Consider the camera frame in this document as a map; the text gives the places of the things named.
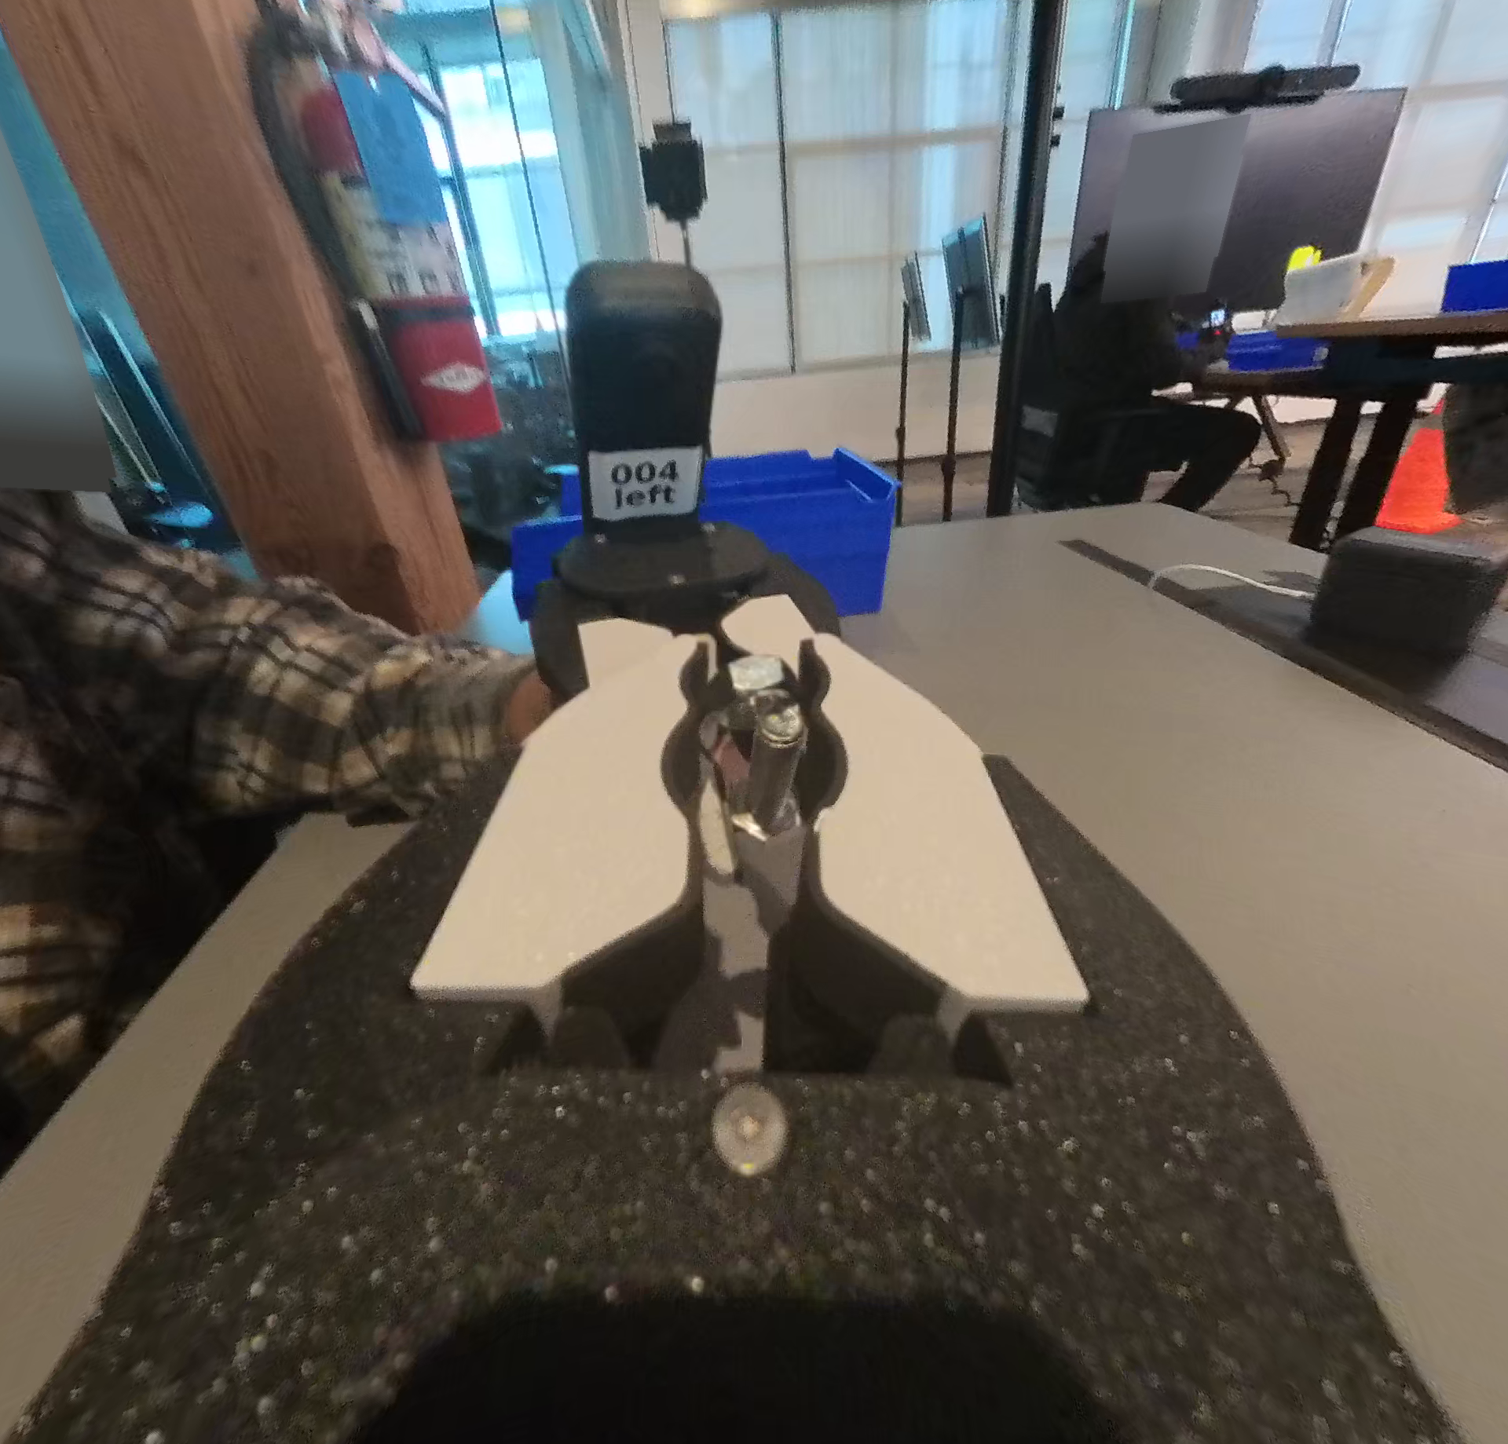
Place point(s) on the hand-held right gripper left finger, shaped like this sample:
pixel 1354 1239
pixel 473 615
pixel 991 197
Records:
pixel 565 855

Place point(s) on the wooden pillar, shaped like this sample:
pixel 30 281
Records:
pixel 176 231

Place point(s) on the black webcam bar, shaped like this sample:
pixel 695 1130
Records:
pixel 1265 86

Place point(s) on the small blue bin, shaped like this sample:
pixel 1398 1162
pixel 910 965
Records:
pixel 1477 286
pixel 1277 350

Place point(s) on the red fire extinguisher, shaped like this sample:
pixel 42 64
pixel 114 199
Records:
pixel 447 372

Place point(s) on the dark grey case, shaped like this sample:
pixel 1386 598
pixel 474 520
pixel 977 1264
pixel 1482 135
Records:
pixel 1402 589

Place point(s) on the small monitor on stand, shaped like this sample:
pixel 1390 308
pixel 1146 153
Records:
pixel 915 302
pixel 971 285

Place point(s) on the person's left forearm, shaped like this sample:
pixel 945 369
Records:
pixel 294 702

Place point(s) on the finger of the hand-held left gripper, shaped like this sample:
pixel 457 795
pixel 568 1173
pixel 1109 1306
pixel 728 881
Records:
pixel 617 648
pixel 770 625

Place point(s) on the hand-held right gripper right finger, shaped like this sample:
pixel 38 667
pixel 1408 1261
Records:
pixel 930 855

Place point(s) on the orange traffic cone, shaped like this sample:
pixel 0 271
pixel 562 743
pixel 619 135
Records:
pixel 1418 485

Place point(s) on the silver metal bolt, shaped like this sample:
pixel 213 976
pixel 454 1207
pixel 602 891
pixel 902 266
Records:
pixel 770 773

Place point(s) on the wooden desk with black legs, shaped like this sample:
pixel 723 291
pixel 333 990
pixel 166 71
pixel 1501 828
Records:
pixel 1390 325

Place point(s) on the silver hex nut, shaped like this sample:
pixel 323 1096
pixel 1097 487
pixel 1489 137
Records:
pixel 757 679

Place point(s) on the black vertical pole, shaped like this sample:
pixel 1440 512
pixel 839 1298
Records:
pixel 1030 231

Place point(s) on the black office chair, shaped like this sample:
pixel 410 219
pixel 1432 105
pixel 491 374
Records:
pixel 1041 431

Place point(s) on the black camera on tripod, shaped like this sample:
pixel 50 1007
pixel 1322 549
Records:
pixel 673 172

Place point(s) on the large dark monitor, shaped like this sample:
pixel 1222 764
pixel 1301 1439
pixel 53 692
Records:
pixel 1319 207

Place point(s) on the blue plastic bin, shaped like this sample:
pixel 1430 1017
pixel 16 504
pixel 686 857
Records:
pixel 813 525

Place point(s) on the white box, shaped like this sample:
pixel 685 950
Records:
pixel 1336 286

